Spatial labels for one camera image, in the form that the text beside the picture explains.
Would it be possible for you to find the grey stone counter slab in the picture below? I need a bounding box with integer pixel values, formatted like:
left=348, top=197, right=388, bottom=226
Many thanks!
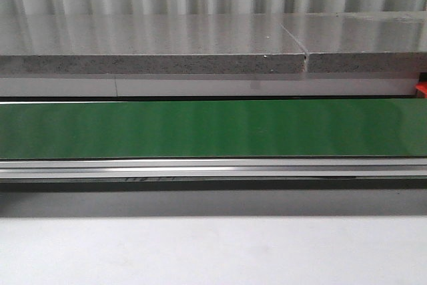
left=1, top=14, right=305, bottom=75

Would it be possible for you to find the green conveyor belt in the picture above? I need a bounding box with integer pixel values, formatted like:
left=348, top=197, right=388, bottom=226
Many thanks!
left=1, top=98, right=426, bottom=160

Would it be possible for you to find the red plastic tray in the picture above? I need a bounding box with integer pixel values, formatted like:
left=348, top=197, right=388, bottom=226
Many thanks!
left=415, top=81, right=427, bottom=98

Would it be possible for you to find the aluminium conveyor side rail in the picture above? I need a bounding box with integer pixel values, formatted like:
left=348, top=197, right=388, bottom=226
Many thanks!
left=1, top=157, right=426, bottom=183

